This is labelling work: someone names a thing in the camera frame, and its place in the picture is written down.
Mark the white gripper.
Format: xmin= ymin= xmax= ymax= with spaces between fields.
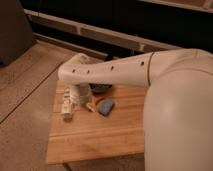
xmin=72 ymin=84 xmax=92 ymax=104

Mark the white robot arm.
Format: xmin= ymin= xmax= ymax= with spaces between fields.
xmin=58 ymin=49 xmax=213 ymax=171

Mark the dark blue bowl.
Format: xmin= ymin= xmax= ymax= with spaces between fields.
xmin=90 ymin=84 xmax=111 ymax=93

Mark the orange carrot toy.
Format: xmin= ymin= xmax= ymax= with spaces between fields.
xmin=86 ymin=97 xmax=103 ymax=112

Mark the white plastic bottle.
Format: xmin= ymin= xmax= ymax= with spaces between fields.
xmin=61 ymin=88 xmax=74 ymax=122

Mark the wooden table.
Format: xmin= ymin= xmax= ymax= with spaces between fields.
xmin=46 ymin=81 xmax=146 ymax=164

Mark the dark grey cabinet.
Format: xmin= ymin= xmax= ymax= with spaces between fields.
xmin=0 ymin=0 xmax=36 ymax=65

